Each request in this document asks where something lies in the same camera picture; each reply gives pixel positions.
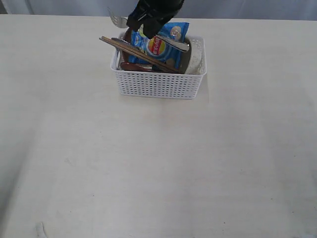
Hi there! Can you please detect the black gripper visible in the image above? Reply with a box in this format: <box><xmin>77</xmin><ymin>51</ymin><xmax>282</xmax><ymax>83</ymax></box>
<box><xmin>127</xmin><ymin>0</ymin><xmax>184</xmax><ymax>39</ymax></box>

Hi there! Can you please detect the silver fork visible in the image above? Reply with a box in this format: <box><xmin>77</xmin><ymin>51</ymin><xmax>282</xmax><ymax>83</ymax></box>
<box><xmin>107</xmin><ymin>7</ymin><xmax>190</xmax><ymax>52</ymax></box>

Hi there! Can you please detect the blue chips bag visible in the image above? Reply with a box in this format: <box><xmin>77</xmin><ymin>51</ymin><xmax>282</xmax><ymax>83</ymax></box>
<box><xmin>130</xmin><ymin>22</ymin><xmax>190</xmax><ymax>68</ymax></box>

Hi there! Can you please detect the silver table knife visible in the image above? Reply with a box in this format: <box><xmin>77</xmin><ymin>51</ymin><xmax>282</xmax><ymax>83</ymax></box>
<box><xmin>111</xmin><ymin>37</ymin><xmax>133</xmax><ymax>48</ymax></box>

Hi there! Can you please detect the brown wooden plate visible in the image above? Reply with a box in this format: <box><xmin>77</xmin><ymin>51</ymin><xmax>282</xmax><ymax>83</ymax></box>
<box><xmin>122</xmin><ymin>28</ymin><xmax>132</xmax><ymax>62</ymax></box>

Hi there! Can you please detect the brown wooden chopstick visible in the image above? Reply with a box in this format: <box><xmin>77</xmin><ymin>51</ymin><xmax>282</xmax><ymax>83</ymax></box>
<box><xmin>99</xmin><ymin>37</ymin><xmax>174</xmax><ymax>73</ymax></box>
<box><xmin>101</xmin><ymin>36</ymin><xmax>180</xmax><ymax>73</ymax></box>

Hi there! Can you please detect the red-brown wooden spoon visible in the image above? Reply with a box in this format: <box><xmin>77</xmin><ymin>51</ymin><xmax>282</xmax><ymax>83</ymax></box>
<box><xmin>120</xmin><ymin>62</ymin><xmax>153</xmax><ymax>72</ymax></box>

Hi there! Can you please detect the beige ceramic bowl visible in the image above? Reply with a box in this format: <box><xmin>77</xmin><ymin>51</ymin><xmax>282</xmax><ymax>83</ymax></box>
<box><xmin>179</xmin><ymin>37</ymin><xmax>191</xmax><ymax>74</ymax></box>

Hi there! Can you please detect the white perforated plastic basket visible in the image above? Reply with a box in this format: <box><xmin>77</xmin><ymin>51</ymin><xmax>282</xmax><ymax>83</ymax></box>
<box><xmin>110</xmin><ymin>35</ymin><xmax>207</xmax><ymax>99</ymax></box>

